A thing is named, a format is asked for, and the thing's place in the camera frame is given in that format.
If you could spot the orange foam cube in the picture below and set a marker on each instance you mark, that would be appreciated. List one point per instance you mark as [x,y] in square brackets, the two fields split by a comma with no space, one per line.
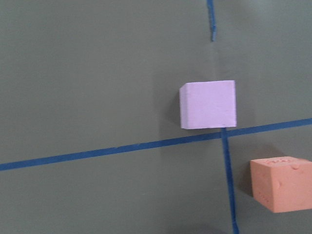
[282,184]

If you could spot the pink foam cube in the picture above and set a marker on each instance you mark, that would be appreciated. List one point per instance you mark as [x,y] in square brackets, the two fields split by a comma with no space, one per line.
[209,104]

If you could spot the brown paper table cover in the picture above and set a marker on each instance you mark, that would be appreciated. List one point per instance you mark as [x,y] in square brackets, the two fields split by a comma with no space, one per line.
[82,75]

